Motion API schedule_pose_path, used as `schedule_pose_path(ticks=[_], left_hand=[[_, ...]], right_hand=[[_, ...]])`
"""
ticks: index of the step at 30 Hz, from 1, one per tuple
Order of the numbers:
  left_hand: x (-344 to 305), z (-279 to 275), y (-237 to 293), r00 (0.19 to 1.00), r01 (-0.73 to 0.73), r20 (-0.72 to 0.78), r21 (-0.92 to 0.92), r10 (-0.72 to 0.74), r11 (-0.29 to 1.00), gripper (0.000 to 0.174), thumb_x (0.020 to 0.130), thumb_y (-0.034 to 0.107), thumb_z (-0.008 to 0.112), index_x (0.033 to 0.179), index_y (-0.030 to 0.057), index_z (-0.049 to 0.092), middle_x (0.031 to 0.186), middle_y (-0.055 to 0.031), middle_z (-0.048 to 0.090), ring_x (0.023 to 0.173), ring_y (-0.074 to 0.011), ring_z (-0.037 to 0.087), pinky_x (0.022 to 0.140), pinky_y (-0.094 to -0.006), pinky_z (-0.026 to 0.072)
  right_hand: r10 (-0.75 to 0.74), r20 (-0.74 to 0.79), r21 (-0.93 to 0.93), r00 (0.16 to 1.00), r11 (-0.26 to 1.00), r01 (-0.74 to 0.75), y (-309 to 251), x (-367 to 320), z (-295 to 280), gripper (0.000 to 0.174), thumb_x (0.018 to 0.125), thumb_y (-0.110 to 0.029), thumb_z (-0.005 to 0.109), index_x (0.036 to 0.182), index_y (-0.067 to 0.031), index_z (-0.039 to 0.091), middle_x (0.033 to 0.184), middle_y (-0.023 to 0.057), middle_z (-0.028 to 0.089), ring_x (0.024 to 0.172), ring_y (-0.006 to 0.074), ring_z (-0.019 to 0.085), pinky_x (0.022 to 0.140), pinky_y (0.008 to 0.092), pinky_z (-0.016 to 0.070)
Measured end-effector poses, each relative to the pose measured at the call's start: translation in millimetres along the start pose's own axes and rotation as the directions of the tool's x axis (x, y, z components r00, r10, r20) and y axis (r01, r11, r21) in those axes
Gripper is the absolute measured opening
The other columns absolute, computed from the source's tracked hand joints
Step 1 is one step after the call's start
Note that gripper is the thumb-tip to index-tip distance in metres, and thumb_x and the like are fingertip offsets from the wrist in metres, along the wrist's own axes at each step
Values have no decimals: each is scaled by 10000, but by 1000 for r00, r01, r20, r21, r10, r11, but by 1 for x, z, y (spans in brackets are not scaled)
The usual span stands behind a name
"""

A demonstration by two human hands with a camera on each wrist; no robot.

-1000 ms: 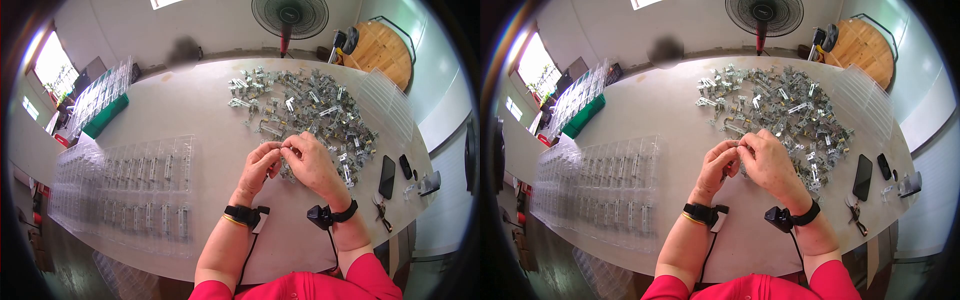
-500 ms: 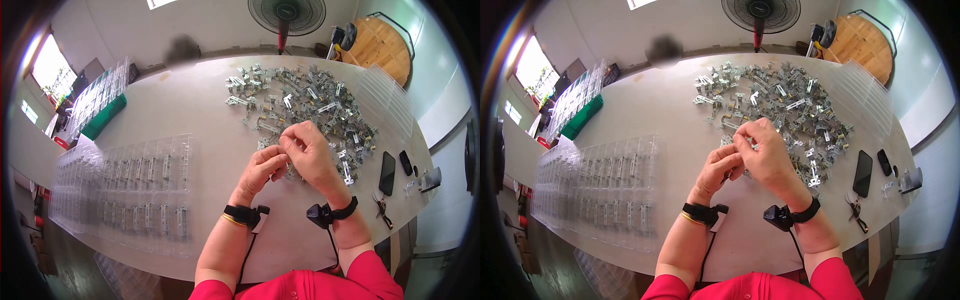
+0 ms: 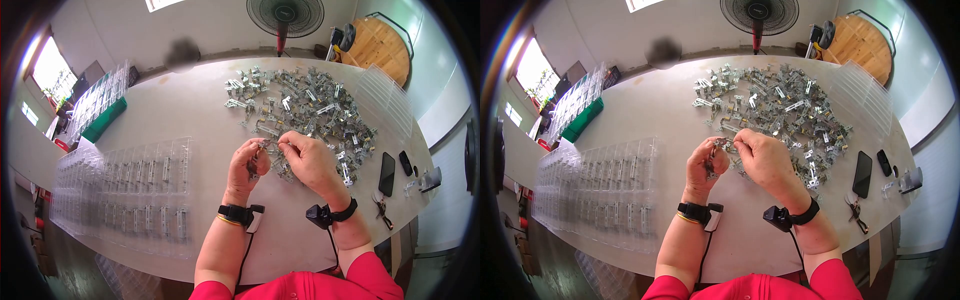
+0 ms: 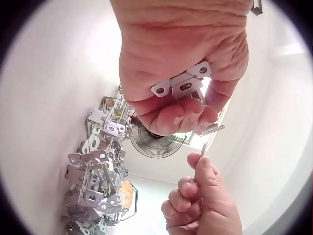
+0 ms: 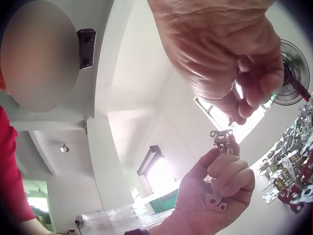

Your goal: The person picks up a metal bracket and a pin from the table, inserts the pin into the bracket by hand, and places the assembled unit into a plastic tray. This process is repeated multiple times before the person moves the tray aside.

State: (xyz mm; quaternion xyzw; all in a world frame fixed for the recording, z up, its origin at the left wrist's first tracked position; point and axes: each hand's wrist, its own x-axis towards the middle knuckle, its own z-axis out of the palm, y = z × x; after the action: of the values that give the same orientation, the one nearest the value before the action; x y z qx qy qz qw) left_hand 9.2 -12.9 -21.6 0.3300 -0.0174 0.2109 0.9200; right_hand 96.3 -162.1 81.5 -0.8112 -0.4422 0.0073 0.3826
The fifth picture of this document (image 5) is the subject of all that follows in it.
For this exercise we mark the person's left hand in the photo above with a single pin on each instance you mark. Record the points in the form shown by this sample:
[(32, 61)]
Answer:
[(195, 195)]

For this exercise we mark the person's right hand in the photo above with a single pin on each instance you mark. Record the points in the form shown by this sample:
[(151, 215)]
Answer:
[(210, 44)]

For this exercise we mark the person's left fingers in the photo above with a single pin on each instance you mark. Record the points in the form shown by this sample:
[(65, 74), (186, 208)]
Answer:
[(234, 178)]

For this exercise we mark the person's right fingers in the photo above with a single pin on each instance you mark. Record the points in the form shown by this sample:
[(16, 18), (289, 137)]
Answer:
[(266, 78)]

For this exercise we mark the person's left index finger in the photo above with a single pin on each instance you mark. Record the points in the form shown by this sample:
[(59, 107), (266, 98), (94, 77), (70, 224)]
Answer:
[(235, 146)]

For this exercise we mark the person's right thumb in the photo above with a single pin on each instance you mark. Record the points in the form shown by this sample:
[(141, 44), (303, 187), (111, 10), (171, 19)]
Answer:
[(234, 110)]

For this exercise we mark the person's left thumb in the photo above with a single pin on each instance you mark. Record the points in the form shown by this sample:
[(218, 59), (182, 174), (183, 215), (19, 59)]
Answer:
[(205, 161)]

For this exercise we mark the silver metal bracket strip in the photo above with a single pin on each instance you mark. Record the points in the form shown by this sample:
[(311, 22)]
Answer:
[(221, 142)]

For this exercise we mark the bright window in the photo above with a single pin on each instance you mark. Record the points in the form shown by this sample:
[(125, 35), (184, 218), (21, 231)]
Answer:
[(217, 113)]

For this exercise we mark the fluorescent tube light fixture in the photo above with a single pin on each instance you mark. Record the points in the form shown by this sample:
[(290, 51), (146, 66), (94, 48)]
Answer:
[(149, 159)]

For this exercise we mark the pile of metal brackets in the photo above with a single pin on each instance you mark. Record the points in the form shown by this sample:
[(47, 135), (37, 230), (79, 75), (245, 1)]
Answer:
[(291, 159)]

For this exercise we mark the green cabinet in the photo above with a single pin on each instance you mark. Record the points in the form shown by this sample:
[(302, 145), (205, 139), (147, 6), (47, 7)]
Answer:
[(165, 203)]

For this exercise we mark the black wrist band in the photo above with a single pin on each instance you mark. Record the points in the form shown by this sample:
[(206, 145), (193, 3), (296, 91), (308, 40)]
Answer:
[(137, 232)]

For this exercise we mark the stack of clear plastic boxes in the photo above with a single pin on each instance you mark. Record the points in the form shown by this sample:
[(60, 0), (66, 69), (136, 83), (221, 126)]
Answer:
[(115, 216)]

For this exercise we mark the hanging ceiling lamp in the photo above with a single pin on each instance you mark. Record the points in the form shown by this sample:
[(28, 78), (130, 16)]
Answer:
[(64, 148)]

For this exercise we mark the person's body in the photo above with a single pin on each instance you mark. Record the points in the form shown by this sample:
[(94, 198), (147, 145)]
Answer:
[(12, 171)]

